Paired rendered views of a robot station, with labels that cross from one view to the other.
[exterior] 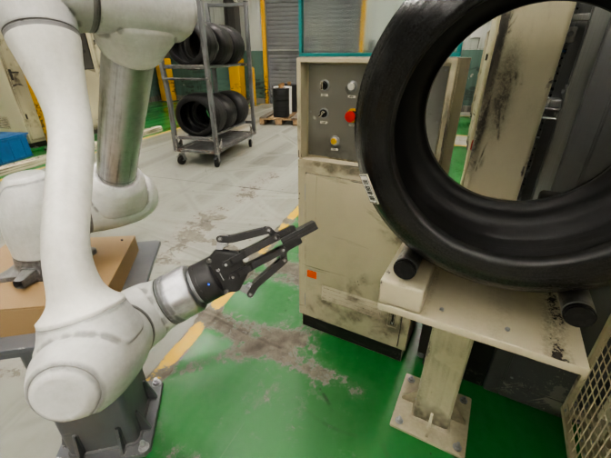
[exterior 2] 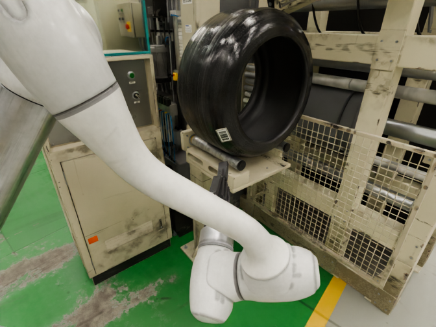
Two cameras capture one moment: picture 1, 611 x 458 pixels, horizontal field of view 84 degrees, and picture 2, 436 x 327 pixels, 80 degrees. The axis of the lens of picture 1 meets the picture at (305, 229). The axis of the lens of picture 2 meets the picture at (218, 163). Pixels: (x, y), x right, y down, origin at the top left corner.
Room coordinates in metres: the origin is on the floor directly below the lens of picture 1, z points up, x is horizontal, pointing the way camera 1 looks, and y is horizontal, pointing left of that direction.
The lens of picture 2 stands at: (0.28, 0.68, 1.39)
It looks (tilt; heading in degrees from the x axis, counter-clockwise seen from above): 28 degrees down; 293
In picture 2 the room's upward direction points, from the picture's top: straight up
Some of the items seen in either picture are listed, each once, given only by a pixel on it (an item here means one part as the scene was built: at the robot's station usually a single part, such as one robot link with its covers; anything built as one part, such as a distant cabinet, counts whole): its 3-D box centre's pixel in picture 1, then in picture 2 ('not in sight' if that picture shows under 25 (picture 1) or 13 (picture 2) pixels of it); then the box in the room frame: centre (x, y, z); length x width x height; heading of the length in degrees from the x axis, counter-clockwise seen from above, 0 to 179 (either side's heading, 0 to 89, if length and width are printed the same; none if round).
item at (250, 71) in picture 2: not in sight; (262, 91); (0.66, -0.84, 1.05); 0.20 x 0.15 x 0.30; 152
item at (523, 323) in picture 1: (477, 284); (237, 162); (0.64, -0.40, 0.80); 0.37 x 0.36 x 0.02; 62
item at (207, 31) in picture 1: (212, 82); not in sight; (4.87, 1.23, 0.96); 1.36 x 0.71 x 1.92; 162
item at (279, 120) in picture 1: (284, 102); not in sight; (7.78, 0.45, 0.38); 1.20 x 0.80 x 0.76; 170
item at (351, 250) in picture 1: (370, 212); (107, 169); (1.42, -0.30, 0.63); 0.56 x 0.41 x 1.27; 62
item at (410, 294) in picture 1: (418, 256); (215, 163); (0.71, -0.28, 0.84); 0.36 x 0.09 x 0.06; 152
